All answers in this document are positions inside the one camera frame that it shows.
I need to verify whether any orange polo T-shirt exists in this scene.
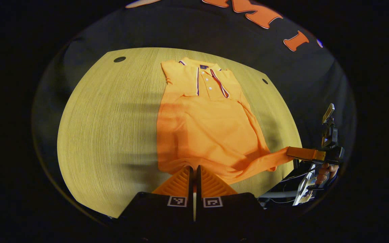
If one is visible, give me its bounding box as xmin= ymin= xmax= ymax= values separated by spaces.
xmin=156 ymin=57 xmax=294 ymax=185

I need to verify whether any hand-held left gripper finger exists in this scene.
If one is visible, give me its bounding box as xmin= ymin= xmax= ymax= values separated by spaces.
xmin=196 ymin=165 xmax=266 ymax=237
xmin=118 ymin=165 xmax=195 ymax=237

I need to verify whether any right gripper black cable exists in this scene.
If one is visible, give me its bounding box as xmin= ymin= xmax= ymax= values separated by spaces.
xmin=279 ymin=164 xmax=323 ymax=183

